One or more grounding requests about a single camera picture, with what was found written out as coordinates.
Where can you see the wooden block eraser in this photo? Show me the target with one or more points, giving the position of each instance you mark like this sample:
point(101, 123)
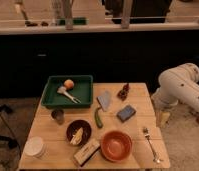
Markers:
point(82, 155)

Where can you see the silver fork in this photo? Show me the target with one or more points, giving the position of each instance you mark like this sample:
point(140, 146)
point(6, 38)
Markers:
point(156, 158)

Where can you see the dark brown bowl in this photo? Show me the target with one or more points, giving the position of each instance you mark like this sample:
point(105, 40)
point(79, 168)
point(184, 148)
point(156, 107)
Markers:
point(75, 126)

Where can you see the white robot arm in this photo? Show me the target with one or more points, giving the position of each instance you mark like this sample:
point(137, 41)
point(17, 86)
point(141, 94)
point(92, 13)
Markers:
point(176, 84)

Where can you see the red bowl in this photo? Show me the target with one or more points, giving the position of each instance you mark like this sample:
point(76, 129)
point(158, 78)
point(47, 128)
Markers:
point(116, 146)

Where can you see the green cucumber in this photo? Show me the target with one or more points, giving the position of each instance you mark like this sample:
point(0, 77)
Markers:
point(97, 118)

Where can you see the yellow banana piece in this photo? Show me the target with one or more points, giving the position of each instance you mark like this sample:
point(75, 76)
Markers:
point(76, 139)

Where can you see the green plastic tray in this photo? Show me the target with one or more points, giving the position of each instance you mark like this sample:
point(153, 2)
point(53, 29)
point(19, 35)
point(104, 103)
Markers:
point(82, 90)

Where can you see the small dark metal cup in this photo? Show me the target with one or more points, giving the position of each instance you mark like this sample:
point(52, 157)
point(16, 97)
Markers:
point(58, 116)

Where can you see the orange peach fruit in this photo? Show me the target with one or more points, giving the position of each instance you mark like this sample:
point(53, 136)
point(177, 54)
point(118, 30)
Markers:
point(68, 84)

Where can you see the blue sponge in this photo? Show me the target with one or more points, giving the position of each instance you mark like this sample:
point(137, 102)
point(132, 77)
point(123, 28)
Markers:
point(125, 113)

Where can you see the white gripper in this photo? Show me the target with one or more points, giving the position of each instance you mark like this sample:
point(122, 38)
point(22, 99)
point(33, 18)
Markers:
point(163, 101)

